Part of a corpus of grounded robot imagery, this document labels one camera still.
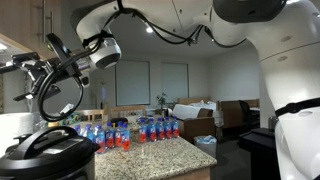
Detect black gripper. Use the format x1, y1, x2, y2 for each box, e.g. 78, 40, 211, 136
0, 52, 81, 102

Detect black pressure cooker lid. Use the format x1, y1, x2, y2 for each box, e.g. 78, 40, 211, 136
0, 125, 101, 171

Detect stainless steel pressure cooker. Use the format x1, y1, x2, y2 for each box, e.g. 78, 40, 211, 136
0, 156, 98, 180

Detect white paper towel roll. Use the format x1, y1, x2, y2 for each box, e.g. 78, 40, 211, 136
0, 112, 36, 158

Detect colourful tissue box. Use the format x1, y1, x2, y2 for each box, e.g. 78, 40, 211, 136
63, 112, 83, 127

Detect wooden dining chair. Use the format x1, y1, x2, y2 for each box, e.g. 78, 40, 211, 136
78, 109, 106, 124
109, 105, 147, 119

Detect black round pan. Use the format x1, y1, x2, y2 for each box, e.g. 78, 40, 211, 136
109, 117, 129, 125

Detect green potted plant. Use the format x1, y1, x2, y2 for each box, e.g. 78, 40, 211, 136
156, 92, 168, 111

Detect brown sofa white sheet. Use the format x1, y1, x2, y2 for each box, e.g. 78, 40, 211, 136
172, 97, 218, 144

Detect grey trash bin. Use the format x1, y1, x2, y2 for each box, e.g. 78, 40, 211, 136
193, 134, 218, 159

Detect black office chair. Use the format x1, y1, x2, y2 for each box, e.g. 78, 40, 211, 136
238, 99, 261, 131

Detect black equipment cart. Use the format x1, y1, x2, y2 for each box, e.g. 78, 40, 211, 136
238, 127, 281, 180

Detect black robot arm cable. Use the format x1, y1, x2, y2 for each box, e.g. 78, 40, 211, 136
36, 0, 249, 123

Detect wooden wall cabinets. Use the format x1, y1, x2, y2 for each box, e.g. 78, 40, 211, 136
0, 0, 63, 68

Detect metal cabinet handle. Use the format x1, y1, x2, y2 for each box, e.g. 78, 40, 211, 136
49, 10, 55, 34

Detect black strap around arm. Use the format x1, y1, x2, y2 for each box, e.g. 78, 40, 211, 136
274, 97, 320, 118

